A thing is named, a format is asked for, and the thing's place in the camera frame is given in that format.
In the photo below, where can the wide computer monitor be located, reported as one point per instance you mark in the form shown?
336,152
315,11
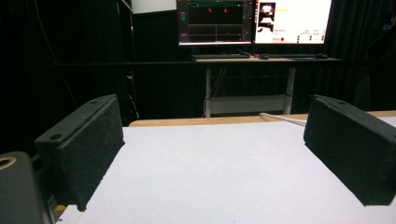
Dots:
255,20

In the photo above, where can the black curtain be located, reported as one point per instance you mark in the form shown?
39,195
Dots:
362,53

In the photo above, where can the black keyboard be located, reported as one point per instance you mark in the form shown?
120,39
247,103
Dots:
219,56

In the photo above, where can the black computer mouse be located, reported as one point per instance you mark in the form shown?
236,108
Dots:
321,56

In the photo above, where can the white board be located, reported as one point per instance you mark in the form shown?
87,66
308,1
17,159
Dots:
153,5

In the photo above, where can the white table cover sheet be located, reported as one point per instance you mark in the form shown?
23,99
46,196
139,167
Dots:
218,174

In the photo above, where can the small black desk device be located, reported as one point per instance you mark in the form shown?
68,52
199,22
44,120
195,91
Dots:
263,56

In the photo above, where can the white-legged desk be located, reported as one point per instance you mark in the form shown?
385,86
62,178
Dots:
249,93

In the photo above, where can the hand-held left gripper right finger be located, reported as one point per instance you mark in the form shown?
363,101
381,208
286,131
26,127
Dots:
351,149

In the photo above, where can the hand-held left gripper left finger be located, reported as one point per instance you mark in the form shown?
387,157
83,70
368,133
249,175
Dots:
84,149

